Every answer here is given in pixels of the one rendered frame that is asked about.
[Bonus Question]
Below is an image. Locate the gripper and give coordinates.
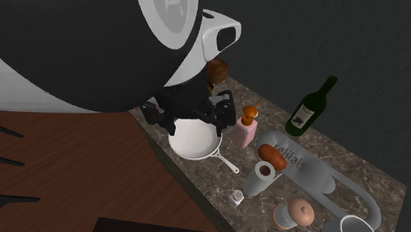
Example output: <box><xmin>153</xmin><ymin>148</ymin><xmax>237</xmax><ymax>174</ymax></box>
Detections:
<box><xmin>140</xmin><ymin>68</ymin><xmax>237</xmax><ymax>138</ymax></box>

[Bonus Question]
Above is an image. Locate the white frying pan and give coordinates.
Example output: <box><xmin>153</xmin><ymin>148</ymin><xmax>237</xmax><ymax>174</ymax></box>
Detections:
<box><xmin>168</xmin><ymin>118</ymin><xmax>240</xmax><ymax>175</ymax></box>

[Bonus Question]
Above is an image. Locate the brown round object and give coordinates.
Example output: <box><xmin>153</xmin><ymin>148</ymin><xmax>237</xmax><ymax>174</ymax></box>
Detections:
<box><xmin>205</xmin><ymin>58</ymin><xmax>230</xmax><ymax>86</ymax></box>

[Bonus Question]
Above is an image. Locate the pink pump bottle, orange top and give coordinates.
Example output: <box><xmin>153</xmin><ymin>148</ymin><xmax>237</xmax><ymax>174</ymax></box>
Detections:
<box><xmin>231</xmin><ymin>98</ymin><xmax>265</xmax><ymax>149</ymax></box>

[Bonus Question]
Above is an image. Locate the white salt shaker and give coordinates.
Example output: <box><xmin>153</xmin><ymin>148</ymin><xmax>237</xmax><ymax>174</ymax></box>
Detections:
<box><xmin>227</xmin><ymin>188</ymin><xmax>245</xmax><ymax>208</ymax></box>

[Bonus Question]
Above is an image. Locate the white paper towel roll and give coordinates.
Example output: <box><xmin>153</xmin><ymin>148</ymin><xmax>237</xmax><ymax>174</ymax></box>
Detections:
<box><xmin>242</xmin><ymin>161</ymin><xmax>284</xmax><ymax>198</ymax></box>

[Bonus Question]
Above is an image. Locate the dark green wine bottle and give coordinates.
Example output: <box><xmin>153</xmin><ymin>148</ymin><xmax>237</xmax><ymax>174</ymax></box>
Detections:
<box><xmin>285</xmin><ymin>75</ymin><xmax>339</xmax><ymax>137</ymax></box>

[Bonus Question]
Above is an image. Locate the grey long curved object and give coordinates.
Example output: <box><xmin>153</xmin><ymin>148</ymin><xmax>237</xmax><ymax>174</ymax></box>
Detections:
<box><xmin>256</xmin><ymin>129</ymin><xmax>383</xmax><ymax>231</ymax></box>

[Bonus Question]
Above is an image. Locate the grey jar with tan lid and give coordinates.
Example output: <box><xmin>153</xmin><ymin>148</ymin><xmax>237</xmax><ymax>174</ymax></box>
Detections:
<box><xmin>271</xmin><ymin>198</ymin><xmax>315</xmax><ymax>231</ymax></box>

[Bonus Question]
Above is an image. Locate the white cup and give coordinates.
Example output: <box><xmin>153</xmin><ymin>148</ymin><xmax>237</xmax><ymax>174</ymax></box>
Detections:
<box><xmin>322</xmin><ymin>214</ymin><xmax>375</xmax><ymax>232</ymax></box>

